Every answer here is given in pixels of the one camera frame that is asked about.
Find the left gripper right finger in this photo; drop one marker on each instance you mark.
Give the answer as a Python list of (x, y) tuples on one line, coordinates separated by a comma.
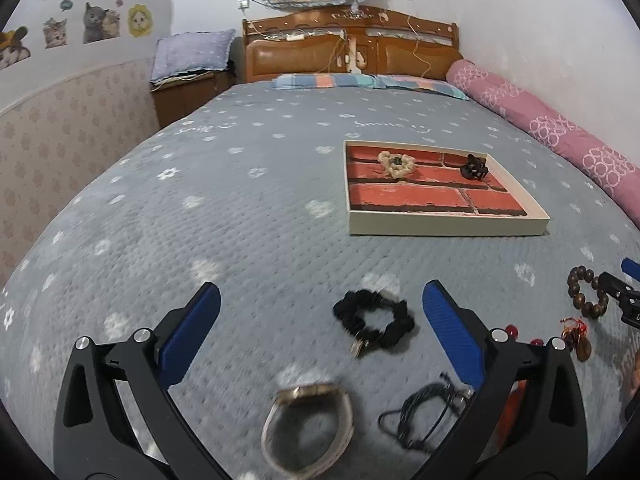
[(548, 438)]

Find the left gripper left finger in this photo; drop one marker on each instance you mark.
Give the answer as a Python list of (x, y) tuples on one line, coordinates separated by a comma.
[(93, 437)]

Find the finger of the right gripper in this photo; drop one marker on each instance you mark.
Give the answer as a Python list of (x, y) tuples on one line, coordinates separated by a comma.
[(631, 268), (624, 294)]

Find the red cord stone pendant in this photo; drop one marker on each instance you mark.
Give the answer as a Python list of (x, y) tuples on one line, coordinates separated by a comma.
[(575, 335)]

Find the black claw hair clip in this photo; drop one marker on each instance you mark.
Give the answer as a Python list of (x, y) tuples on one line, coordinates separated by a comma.
[(475, 168)]

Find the black fuzzy scrunchie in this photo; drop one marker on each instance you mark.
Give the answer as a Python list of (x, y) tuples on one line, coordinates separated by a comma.
[(374, 321)]

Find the orange fabric scrunchie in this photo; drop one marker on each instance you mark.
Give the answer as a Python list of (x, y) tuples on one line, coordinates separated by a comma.
[(509, 413)]

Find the brick-pattern jewelry tray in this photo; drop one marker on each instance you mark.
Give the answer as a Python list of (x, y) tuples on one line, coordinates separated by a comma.
[(401, 189)]

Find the person right hand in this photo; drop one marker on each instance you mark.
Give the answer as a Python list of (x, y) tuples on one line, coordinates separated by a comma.
[(632, 381)]

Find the pink rolled quilt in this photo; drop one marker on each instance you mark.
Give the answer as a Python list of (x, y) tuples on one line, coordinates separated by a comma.
[(610, 170)]

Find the grey patterned bedspread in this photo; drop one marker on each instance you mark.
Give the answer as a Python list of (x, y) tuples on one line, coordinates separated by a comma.
[(248, 193)]

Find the striped pillow right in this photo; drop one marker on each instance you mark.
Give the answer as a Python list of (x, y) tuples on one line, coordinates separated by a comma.
[(418, 84)]

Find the striped pillow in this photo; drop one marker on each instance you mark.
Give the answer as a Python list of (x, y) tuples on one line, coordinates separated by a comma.
[(323, 81), (418, 84)]

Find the wooden nightstand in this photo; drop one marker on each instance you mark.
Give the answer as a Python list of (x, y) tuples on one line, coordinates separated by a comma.
[(179, 97)]

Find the wooden headboard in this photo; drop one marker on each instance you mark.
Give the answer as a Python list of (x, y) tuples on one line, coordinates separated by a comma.
[(339, 39)]

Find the lavender dotted cushion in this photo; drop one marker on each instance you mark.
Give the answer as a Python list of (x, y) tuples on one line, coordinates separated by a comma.
[(192, 52)]

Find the striped pillow left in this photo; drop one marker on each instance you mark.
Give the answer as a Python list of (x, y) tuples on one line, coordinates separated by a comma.
[(323, 81)]

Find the yellow flower cat sticker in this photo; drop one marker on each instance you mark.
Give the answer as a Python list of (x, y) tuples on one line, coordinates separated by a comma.
[(140, 22)]

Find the hat cat wall sticker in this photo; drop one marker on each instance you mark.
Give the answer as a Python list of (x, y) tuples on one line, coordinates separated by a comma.
[(12, 49)]

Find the tabby kitten wall sticker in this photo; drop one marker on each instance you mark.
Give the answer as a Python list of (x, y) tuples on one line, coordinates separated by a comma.
[(54, 33)]

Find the grey cats wall sticker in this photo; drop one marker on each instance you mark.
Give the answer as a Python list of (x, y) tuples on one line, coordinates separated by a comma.
[(100, 24)]

